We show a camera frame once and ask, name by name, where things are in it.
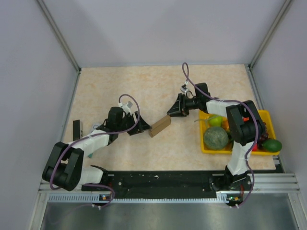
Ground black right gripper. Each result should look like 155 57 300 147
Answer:
167 93 201 118

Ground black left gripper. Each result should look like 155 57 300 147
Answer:
117 111 152 136

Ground brown cardboard box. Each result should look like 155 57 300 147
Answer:
149 115 171 138

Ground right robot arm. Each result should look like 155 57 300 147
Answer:
166 83 265 191

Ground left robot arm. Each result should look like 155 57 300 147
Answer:
42 107 151 191

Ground black rectangular box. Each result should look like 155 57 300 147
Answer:
72 120 83 141

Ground green pear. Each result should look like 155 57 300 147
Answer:
194 115 223 127

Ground green melon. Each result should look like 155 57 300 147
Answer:
203 126 229 150

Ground orange pineapple with leaves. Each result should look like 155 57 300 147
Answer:
221 120 233 142

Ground red tomato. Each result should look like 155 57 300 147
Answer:
252 143 258 152

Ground yellow plastic tray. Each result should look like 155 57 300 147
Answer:
199 110 280 156

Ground dark purple grapes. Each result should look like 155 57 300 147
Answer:
259 122 269 142

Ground green avocado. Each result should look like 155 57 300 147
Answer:
261 139 283 152

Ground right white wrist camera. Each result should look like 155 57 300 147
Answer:
180 81 193 97

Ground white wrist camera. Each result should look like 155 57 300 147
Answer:
118 101 133 115
180 81 193 97

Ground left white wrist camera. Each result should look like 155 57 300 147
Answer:
118 101 133 115

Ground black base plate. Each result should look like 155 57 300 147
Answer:
81 170 252 199

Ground white slotted cable duct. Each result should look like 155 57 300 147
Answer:
47 192 239 204

